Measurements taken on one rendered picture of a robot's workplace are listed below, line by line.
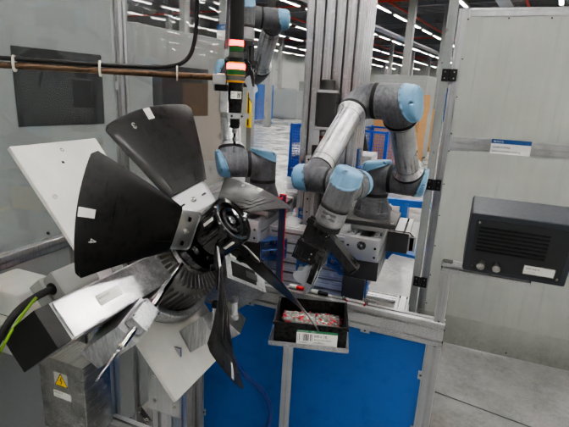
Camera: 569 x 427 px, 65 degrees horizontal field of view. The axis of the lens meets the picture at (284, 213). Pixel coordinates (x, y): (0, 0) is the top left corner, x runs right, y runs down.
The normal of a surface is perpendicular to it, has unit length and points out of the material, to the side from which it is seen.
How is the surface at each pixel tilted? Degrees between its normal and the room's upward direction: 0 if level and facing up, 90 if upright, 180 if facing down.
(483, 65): 90
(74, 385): 90
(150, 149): 61
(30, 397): 90
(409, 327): 90
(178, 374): 50
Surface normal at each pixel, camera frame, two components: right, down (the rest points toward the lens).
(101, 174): 0.77, -0.10
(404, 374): -0.37, 0.22
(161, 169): 0.24, -0.19
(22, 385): 0.93, 0.14
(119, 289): 0.74, -0.51
